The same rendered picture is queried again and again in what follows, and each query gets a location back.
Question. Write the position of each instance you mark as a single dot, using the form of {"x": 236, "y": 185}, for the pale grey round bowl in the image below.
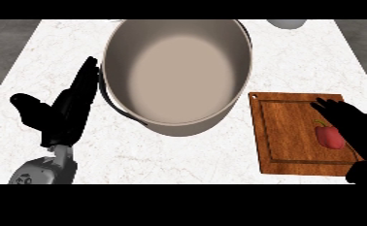
{"x": 287, "y": 24}

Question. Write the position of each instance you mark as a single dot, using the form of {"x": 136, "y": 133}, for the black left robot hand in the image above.
{"x": 68, "y": 113}

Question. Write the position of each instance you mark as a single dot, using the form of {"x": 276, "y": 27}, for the large grey metal pot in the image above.
{"x": 180, "y": 78}

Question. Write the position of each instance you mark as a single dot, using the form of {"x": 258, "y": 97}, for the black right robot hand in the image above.
{"x": 347, "y": 116}

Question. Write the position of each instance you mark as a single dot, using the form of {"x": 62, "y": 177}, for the brown wooden cutting board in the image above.
{"x": 292, "y": 133}

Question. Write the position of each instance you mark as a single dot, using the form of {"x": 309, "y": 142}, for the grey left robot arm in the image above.
{"x": 45, "y": 170}

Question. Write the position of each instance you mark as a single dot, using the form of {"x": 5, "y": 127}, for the red bell pepper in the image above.
{"x": 331, "y": 137}

